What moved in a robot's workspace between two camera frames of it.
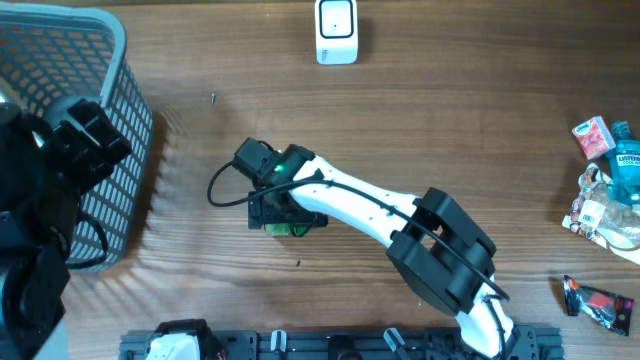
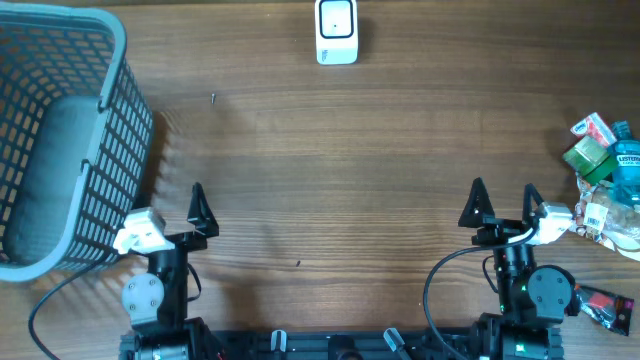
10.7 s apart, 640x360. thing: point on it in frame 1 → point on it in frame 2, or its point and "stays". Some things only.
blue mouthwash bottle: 624,165 stays
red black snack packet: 610,310 stays
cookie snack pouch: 602,213 stays
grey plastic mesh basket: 56,54 stays
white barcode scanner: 336,32 stays
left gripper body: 81,163 → 187,242
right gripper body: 269,211 → 499,231
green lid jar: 287,229 → 592,160
